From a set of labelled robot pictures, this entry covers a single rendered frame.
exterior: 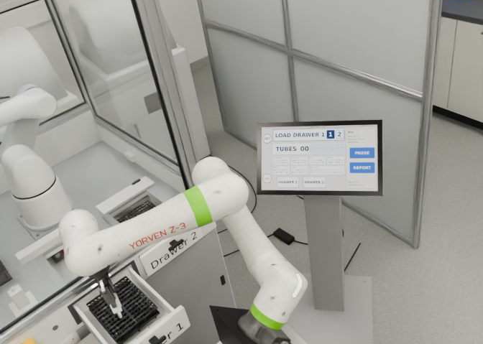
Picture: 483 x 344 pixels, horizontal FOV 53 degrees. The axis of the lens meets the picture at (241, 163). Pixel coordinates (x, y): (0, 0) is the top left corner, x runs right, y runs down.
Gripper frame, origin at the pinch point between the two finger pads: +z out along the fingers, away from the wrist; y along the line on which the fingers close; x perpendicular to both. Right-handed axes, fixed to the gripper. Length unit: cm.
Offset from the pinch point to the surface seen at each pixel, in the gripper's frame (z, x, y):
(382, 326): 102, 113, -19
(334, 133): -14, 99, -37
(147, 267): 16.0, 11.0, -27.7
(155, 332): 11.1, 9.9, 8.1
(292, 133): -14, 84, -45
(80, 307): 16.0, -16.4, -18.6
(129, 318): 12.8, 1.5, -2.9
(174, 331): 17.4, 15.4, 5.4
